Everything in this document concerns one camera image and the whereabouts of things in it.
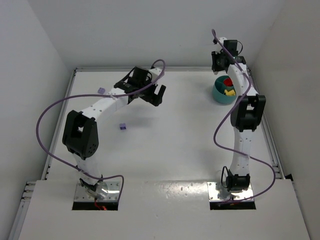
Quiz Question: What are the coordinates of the red lego brick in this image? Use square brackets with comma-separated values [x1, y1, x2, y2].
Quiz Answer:
[223, 77, 233, 87]

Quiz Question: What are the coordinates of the long yellow lego plate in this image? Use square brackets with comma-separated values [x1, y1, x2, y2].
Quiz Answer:
[224, 89, 236, 97]

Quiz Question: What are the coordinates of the purple lego brick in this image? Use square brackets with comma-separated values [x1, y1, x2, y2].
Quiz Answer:
[97, 87, 106, 95]
[119, 123, 127, 130]

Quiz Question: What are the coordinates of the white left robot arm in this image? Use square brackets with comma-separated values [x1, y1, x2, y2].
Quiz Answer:
[62, 66, 166, 200]

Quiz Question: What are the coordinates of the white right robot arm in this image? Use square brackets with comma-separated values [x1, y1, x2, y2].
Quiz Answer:
[211, 37, 266, 192]

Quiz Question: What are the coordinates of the teal round divided container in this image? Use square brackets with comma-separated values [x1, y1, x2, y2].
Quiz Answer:
[212, 75, 237, 105]

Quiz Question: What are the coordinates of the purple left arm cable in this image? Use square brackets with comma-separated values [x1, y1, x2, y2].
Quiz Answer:
[36, 58, 166, 198]

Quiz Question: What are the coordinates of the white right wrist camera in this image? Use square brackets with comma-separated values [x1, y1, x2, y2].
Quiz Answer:
[213, 37, 227, 51]

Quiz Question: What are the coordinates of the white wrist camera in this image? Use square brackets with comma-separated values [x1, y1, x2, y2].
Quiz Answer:
[213, 37, 227, 51]
[149, 67, 162, 80]

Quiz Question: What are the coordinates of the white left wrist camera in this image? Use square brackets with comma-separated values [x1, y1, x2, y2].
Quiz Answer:
[149, 67, 162, 80]

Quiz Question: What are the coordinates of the black cable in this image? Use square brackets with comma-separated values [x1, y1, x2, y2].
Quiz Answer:
[221, 166, 232, 191]

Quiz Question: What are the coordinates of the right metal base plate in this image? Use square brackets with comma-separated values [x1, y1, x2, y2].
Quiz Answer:
[207, 182, 254, 202]

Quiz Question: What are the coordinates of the metal base plate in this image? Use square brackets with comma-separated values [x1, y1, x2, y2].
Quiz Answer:
[207, 182, 254, 202]
[74, 181, 121, 203]

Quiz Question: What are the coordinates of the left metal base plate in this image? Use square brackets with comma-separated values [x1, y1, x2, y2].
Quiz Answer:
[74, 181, 121, 203]

